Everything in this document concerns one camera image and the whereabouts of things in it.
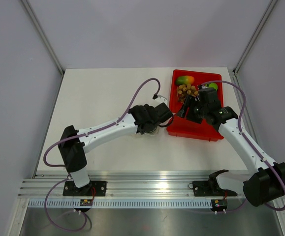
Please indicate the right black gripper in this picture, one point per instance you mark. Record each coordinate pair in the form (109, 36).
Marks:
(190, 101)

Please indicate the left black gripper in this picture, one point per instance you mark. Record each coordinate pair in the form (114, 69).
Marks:
(147, 107)

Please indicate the clear zip top bag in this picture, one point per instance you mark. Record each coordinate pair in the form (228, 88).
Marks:
(152, 133)

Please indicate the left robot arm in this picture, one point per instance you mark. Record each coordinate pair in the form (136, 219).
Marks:
(74, 144)

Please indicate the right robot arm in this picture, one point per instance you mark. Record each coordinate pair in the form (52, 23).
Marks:
(266, 179)

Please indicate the green round fruit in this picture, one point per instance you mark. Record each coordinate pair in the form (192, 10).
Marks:
(211, 85)

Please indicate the brown longan bunch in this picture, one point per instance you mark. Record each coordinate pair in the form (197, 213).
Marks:
(184, 90)

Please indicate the green orange mango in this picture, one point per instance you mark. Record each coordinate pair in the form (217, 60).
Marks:
(184, 80)

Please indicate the red plastic tray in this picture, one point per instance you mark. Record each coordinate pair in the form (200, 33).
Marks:
(182, 127)

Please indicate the right controller board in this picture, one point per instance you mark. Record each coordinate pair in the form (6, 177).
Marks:
(219, 205)

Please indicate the controller board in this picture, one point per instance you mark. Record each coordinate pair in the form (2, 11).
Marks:
(219, 205)
(86, 202)

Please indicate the left controller board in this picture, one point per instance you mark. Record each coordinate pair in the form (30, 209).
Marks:
(86, 202)

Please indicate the aluminium rail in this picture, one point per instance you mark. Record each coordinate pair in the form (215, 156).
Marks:
(122, 185)

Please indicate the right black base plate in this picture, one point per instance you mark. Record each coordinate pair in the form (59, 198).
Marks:
(207, 188)

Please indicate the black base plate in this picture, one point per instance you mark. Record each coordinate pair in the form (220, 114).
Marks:
(207, 188)
(96, 188)

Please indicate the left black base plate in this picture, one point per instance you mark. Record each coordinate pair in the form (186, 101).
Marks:
(96, 188)

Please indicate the right frame post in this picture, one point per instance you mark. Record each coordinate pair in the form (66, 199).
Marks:
(255, 35)

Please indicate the frame post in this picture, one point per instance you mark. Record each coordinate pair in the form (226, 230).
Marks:
(255, 35)
(42, 35)

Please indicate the white slotted cable duct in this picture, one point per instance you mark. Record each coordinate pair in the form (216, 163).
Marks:
(124, 203)

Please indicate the left frame post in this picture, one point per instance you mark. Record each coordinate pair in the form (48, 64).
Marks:
(42, 35)

